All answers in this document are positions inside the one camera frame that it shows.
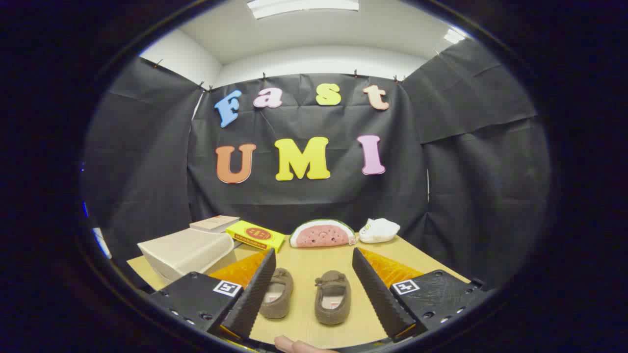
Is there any watermelon slice plush toy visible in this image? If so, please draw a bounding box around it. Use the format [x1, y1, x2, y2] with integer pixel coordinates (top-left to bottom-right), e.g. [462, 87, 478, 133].
[289, 219, 356, 248]

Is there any brown fuzzy shoe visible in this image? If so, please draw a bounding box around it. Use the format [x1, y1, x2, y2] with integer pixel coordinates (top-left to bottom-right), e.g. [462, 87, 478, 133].
[314, 271, 351, 325]
[260, 268, 294, 319]

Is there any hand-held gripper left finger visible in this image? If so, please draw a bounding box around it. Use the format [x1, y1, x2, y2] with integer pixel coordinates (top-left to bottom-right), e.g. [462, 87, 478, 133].
[149, 248, 277, 342]

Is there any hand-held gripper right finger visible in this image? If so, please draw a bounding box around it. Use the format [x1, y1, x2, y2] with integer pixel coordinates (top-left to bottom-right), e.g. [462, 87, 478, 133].
[352, 247, 491, 342]

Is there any long ceiling light panel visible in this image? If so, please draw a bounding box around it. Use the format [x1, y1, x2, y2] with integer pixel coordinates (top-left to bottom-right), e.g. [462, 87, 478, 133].
[247, 0, 360, 19]

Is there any yellow book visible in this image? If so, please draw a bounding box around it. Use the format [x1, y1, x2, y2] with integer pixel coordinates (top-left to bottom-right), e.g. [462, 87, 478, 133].
[226, 221, 286, 253]

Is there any cream fabric storage box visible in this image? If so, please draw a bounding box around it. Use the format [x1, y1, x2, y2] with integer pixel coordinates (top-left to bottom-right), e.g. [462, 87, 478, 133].
[137, 227, 236, 282]

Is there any white plush toy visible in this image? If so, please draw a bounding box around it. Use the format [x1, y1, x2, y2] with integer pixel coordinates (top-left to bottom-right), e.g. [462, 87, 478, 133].
[359, 218, 400, 244]

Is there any beige book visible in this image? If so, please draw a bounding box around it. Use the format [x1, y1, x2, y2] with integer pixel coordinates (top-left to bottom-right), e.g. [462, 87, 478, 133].
[189, 215, 240, 233]

